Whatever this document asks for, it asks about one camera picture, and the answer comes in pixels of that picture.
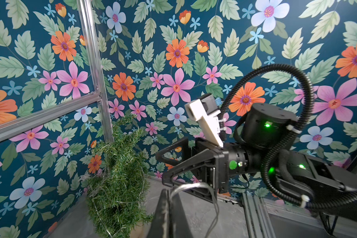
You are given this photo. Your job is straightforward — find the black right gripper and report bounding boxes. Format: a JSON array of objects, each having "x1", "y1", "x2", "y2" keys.
[{"x1": 156, "y1": 137, "x2": 229, "y2": 194}]

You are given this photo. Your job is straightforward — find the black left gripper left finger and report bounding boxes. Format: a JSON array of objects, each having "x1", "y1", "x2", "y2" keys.
[{"x1": 146, "y1": 189, "x2": 170, "y2": 238}]

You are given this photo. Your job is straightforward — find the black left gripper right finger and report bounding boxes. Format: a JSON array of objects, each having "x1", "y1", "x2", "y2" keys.
[{"x1": 170, "y1": 194, "x2": 193, "y2": 238}]

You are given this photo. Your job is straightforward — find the thin wire string light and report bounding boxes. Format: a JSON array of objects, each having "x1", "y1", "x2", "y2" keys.
[{"x1": 170, "y1": 182, "x2": 220, "y2": 238}]

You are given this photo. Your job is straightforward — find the dark green tree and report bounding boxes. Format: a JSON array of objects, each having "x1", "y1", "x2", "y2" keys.
[{"x1": 86, "y1": 115, "x2": 152, "y2": 238}]

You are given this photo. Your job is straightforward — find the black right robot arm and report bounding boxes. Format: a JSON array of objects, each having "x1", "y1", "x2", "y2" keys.
[{"x1": 156, "y1": 101, "x2": 357, "y2": 217}]

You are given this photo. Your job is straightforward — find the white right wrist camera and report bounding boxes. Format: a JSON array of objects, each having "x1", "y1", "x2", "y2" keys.
[{"x1": 185, "y1": 94, "x2": 224, "y2": 147}]

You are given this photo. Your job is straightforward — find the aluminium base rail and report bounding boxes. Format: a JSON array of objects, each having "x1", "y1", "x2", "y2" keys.
[{"x1": 216, "y1": 194, "x2": 357, "y2": 238}]

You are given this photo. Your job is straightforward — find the black corrugated cable hose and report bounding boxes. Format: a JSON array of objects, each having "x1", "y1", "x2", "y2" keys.
[{"x1": 218, "y1": 63, "x2": 357, "y2": 210}]

